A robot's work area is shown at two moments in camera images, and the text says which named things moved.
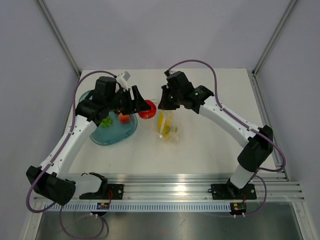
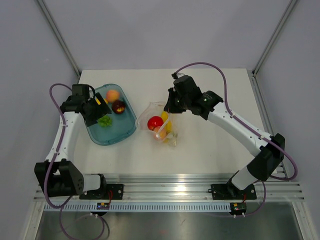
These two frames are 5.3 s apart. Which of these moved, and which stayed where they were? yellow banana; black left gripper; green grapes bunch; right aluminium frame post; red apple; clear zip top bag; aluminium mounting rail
Moved: clear zip top bag; yellow banana; black left gripper; red apple
Stayed: green grapes bunch; right aluminium frame post; aluminium mounting rail
